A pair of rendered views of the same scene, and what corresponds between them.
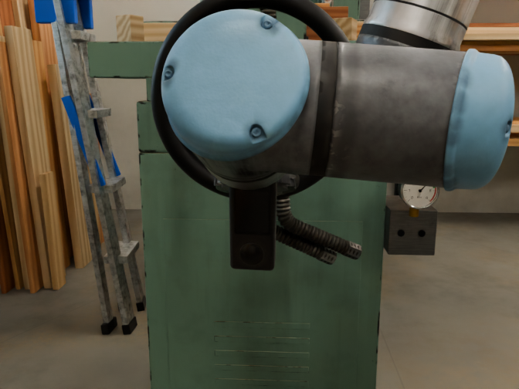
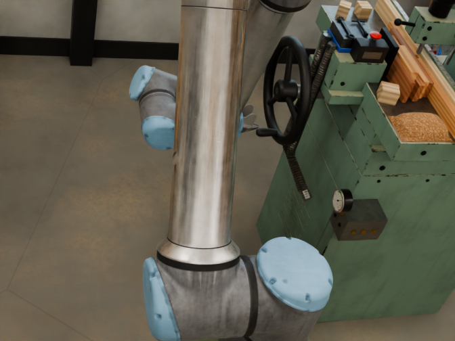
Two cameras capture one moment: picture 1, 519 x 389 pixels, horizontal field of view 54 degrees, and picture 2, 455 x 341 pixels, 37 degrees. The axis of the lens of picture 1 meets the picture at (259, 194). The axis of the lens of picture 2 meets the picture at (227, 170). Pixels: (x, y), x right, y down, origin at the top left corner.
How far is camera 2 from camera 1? 1.63 m
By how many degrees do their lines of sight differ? 62
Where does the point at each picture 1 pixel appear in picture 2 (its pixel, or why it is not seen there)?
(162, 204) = not seen: hidden behind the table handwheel
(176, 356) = (280, 176)
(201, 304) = not seen: hidden behind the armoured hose
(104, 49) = (322, 14)
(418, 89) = (143, 113)
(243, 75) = (135, 83)
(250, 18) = (142, 73)
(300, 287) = (315, 198)
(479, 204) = not seen: outside the picture
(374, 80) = (143, 104)
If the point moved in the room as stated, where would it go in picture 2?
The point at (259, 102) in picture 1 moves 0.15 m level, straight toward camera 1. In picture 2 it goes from (133, 91) to (70, 91)
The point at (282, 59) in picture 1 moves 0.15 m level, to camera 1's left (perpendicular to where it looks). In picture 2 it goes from (137, 86) to (126, 49)
